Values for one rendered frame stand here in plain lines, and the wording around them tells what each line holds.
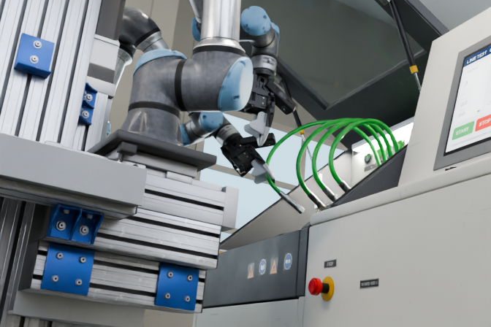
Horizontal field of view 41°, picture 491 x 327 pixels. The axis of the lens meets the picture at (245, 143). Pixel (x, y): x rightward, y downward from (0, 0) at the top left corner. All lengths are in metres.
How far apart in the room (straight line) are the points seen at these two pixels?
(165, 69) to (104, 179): 0.35
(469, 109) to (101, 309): 0.94
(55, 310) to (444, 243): 0.75
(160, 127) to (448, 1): 3.78
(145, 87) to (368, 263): 0.59
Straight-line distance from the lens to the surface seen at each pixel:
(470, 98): 1.62
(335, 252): 1.41
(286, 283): 1.59
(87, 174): 1.16
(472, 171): 1.12
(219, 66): 1.37
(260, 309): 1.69
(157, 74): 1.41
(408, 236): 1.22
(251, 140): 2.12
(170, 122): 1.39
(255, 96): 1.78
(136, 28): 2.05
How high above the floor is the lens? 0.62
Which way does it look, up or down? 19 degrees up
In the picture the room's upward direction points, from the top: 6 degrees clockwise
